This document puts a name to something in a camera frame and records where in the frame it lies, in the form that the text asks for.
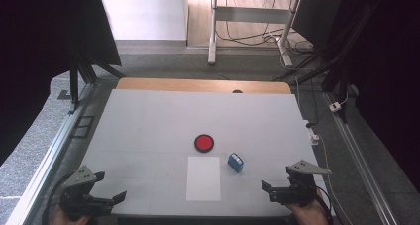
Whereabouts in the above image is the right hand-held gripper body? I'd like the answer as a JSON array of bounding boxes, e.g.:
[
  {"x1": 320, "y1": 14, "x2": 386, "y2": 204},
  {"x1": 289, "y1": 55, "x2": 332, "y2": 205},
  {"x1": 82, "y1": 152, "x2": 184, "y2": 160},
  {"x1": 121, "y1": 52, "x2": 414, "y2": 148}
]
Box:
[{"x1": 280, "y1": 160, "x2": 332, "y2": 207}]

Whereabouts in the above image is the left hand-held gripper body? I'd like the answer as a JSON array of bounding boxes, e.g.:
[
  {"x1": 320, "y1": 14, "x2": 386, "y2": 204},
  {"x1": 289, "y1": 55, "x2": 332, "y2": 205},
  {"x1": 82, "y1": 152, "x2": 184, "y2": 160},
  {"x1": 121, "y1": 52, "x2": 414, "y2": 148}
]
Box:
[{"x1": 58, "y1": 165, "x2": 113, "y2": 218}]

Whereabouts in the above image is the blue stamp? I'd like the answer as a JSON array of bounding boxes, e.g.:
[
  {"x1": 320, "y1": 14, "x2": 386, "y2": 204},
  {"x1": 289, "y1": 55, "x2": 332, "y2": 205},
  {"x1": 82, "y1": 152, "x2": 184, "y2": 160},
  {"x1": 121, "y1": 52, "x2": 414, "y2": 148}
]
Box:
[{"x1": 227, "y1": 152, "x2": 245, "y2": 173}]

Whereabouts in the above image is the red ink pad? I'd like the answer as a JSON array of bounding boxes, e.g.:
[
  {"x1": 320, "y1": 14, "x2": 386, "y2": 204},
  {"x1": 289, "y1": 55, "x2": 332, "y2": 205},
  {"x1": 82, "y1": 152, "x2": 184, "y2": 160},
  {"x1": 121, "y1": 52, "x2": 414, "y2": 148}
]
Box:
[{"x1": 193, "y1": 134, "x2": 215, "y2": 154}]

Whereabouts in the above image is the person's left hand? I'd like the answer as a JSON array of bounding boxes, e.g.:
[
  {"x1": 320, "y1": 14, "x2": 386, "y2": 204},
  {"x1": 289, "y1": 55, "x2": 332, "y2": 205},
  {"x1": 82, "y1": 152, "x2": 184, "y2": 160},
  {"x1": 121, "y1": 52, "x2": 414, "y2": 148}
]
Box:
[{"x1": 49, "y1": 203, "x2": 92, "y2": 225}]

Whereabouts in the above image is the person's right hand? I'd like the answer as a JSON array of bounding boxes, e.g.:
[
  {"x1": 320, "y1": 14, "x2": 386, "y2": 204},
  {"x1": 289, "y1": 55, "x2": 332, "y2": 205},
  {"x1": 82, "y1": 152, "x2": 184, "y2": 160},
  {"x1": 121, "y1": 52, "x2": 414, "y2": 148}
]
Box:
[{"x1": 286, "y1": 189, "x2": 331, "y2": 225}]

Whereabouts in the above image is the white power strip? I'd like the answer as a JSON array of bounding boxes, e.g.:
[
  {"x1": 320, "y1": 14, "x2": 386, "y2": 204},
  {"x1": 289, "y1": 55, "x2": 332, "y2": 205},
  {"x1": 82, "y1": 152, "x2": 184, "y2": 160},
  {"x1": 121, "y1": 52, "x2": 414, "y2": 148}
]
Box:
[{"x1": 302, "y1": 119, "x2": 321, "y2": 146}]

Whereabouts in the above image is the white paper sheet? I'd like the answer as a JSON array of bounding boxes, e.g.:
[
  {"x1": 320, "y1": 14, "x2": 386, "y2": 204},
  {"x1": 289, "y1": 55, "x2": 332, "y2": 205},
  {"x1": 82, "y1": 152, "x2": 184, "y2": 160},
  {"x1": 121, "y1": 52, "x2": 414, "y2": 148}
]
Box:
[{"x1": 185, "y1": 156, "x2": 222, "y2": 202}]

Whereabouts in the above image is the white foam board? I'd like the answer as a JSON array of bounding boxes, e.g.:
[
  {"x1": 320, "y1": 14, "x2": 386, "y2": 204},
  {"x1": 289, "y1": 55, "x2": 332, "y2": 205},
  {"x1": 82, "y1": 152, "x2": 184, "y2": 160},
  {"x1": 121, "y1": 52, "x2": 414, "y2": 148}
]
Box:
[{"x1": 70, "y1": 88, "x2": 337, "y2": 218}]

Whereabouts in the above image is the black metal stand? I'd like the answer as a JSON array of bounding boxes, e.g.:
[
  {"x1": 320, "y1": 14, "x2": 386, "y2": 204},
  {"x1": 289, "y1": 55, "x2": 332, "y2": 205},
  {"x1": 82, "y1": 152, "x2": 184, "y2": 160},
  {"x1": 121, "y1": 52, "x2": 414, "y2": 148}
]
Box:
[
  {"x1": 273, "y1": 0, "x2": 384, "y2": 124},
  {"x1": 57, "y1": 36, "x2": 127, "y2": 115}
]

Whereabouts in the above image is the wooden table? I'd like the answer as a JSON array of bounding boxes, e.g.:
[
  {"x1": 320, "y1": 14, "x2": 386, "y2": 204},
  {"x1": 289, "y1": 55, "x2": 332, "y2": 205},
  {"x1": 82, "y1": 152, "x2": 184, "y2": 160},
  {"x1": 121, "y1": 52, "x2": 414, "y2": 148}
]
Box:
[{"x1": 116, "y1": 77, "x2": 292, "y2": 95}]

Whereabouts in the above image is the black curtain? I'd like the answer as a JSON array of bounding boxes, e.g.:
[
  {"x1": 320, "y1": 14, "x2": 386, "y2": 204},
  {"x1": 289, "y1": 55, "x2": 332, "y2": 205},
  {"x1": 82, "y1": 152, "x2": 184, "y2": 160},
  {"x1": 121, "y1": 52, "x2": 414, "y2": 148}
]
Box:
[
  {"x1": 343, "y1": 0, "x2": 420, "y2": 193},
  {"x1": 0, "y1": 0, "x2": 122, "y2": 167}
]

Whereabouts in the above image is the dark cabinet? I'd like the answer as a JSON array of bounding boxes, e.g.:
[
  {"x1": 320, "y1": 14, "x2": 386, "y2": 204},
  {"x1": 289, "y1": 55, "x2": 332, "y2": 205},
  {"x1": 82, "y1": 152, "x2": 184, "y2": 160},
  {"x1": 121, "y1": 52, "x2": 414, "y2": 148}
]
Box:
[{"x1": 291, "y1": 0, "x2": 342, "y2": 49}]

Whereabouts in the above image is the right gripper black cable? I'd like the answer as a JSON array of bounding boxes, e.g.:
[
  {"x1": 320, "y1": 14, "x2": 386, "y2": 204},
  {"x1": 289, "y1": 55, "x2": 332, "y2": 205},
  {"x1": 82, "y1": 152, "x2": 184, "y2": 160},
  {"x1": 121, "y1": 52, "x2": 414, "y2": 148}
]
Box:
[{"x1": 313, "y1": 184, "x2": 334, "y2": 225}]

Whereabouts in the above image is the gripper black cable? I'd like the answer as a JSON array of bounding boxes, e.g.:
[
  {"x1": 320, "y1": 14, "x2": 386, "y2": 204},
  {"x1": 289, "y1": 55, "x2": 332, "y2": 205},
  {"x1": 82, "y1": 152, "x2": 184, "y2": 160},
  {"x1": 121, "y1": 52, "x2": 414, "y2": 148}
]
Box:
[
  {"x1": 42, "y1": 174, "x2": 73, "y2": 225},
  {"x1": 313, "y1": 184, "x2": 334, "y2": 225}
]

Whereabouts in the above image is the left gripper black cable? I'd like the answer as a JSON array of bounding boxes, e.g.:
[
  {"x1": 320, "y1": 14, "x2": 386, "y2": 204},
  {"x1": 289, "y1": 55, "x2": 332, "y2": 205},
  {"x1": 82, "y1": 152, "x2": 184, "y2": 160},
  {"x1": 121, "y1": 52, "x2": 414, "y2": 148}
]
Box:
[{"x1": 42, "y1": 174, "x2": 73, "y2": 225}]

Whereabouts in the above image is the white power cable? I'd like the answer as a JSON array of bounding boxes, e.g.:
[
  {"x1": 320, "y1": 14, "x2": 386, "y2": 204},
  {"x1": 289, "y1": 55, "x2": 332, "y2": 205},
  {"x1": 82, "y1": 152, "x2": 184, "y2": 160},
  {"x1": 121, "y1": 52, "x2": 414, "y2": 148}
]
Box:
[{"x1": 316, "y1": 137, "x2": 346, "y2": 225}]

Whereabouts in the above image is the aluminium rail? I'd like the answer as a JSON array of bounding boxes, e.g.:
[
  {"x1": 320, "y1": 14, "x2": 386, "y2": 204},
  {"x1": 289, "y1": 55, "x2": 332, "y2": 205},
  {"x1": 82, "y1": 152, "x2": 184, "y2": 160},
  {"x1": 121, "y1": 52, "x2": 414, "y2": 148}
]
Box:
[
  {"x1": 6, "y1": 82, "x2": 98, "y2": 225},
  {"x1": 322, "y1": 91, "x2": 399, "y2": 225}
]

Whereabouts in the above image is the tangle of black cables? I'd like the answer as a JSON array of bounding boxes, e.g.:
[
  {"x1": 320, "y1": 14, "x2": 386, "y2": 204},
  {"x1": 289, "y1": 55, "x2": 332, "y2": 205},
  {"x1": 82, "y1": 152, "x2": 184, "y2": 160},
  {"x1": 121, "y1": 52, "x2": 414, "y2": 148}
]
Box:
[{"x1": 216, "y1": 0, "x2": 315, "y2": 56}]

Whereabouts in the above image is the white metal desk frame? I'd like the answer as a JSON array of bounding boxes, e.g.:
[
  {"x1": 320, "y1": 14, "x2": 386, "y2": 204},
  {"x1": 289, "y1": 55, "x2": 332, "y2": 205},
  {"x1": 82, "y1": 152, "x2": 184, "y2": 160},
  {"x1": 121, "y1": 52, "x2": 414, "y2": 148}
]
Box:
[{"x1": 207, "y1": 0, "x2": 302, "y2": 68}]

